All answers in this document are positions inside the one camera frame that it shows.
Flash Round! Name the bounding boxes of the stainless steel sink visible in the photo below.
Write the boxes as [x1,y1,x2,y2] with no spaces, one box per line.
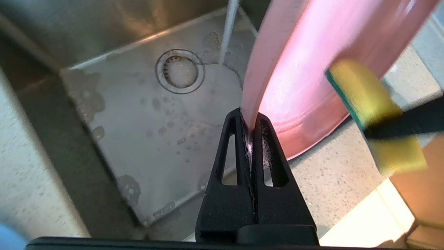
[0,0,264,240]

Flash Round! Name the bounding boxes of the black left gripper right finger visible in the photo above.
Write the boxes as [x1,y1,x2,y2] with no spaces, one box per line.
[251,113,319,243]

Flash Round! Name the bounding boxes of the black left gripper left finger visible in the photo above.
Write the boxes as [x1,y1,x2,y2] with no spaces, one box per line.
[196,108,258,243]

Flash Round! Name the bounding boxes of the wooden cabinet panel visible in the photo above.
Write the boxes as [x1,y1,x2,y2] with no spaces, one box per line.
[390,134,444,242]

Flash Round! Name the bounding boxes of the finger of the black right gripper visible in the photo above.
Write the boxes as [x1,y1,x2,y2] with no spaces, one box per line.
[364,99,444,140]

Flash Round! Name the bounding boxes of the metal sink drain strainer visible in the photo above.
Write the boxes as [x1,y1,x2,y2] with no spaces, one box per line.
[155,49,206,95]

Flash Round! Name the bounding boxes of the pink plate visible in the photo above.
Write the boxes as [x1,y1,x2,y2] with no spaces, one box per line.
[241,0,439,161]

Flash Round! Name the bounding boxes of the yellow sponge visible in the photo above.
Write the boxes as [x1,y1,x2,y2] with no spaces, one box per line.
[325,59,428,176]

